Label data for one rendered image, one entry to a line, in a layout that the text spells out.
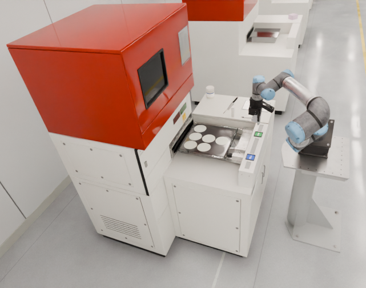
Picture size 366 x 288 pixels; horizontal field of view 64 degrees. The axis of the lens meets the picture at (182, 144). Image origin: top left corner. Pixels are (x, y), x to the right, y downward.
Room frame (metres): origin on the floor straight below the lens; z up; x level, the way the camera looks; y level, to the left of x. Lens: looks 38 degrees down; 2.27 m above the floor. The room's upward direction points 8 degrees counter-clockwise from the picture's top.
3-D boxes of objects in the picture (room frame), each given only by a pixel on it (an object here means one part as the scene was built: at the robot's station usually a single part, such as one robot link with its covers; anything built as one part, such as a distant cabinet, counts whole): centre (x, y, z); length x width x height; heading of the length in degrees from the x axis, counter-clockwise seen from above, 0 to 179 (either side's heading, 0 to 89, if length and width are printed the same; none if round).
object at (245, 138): (1.66, -0.45, 0.87); 0.36 x 0.08 x 0.03; 152
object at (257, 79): (1.65, -0.53, 1.36); 0.09 x 0.08 x 0.11; 10
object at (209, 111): (2.06, -0.47, 0.89); 0.62 x 0.35 x 0.14; 62
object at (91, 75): (1.84, 0.36, 1.52); 0.81 x 0.75 x 0.59; 152
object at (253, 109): (1.66, -0.53, 1.20); 0.09 x 0.08 x 0.12; 63
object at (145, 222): (1.85, 0.39, 0.41); 0.82 x 0.71 x 0.82; 152
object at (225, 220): (1.78, -0.33, 0.41); 0.97 x 0.64 x 0.82; 152
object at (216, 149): (1.76, -0.20, 0.90); 0.34 x 0.34 x 0.01; 62
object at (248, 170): (1.54, -0.49, 0.89); 0.55 x 0.09 x 0.14; 152
